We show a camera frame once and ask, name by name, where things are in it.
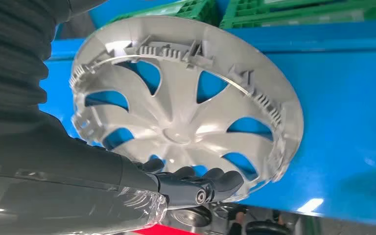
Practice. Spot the green folded plastic crate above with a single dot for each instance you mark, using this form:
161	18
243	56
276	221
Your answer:
272	16
191	8

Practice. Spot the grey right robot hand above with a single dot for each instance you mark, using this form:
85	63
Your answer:
61	181

